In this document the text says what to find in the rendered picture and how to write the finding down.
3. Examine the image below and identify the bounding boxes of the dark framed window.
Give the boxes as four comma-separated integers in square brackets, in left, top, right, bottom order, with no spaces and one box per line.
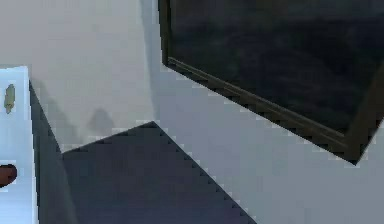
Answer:
[157,0,384,166]

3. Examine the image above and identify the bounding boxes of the white table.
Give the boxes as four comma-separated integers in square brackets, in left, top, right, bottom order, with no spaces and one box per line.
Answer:
[0,65,80,224]

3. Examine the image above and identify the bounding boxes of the olive green small object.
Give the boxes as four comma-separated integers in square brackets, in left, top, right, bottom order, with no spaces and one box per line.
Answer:
[3,83,16,115]

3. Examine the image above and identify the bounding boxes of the dark brown round object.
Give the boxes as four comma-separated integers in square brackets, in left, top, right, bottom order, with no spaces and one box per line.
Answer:
[0,163,18,189]

